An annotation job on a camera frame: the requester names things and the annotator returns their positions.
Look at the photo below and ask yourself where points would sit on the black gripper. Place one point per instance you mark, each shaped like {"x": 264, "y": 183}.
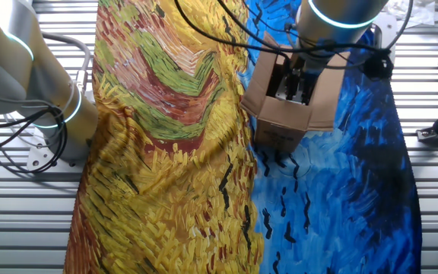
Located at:
{"x": 299, "y": 72}

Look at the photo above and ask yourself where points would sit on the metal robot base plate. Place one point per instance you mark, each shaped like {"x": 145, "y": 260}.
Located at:
{"x": 38, "y": 156}

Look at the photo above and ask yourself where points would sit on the brown cardboard box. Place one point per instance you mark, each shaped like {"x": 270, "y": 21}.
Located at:
{"x": 283, "y": 122}

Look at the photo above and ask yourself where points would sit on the Van Gogh wheatfield print cloth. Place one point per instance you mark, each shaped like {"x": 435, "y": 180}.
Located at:
{"x": 165, "y": 171}

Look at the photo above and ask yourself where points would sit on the white crumpled sheet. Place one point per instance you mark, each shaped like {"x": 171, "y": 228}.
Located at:
{"x": 416, "y": 11}

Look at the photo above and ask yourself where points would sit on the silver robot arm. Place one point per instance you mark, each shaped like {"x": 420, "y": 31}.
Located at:
{"x": 6, "y": 57}

